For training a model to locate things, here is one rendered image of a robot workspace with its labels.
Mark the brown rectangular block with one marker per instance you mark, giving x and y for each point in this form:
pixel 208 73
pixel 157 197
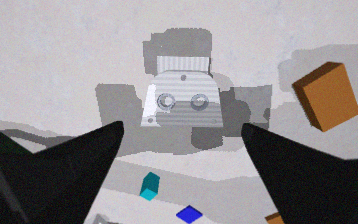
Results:
pixel 327 96

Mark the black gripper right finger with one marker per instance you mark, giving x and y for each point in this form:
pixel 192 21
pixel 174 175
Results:
pixel 307 186

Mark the small teal cube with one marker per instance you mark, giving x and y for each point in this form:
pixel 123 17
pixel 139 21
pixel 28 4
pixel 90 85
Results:
pixel 150 186

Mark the orange flat rectangular plate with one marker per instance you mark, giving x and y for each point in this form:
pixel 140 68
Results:
pixel 274 219

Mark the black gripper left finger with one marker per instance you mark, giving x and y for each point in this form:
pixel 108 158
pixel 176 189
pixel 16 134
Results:
pixel 59 184

